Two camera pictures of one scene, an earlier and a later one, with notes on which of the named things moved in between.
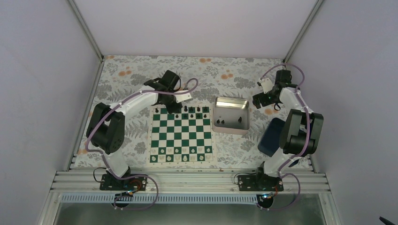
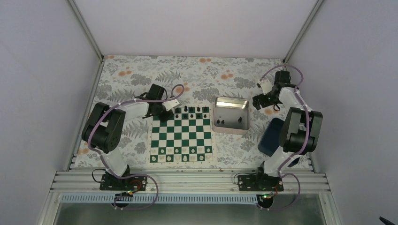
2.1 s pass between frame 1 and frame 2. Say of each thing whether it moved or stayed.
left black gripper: moved
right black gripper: stayed
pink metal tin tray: stayed
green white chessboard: stayed
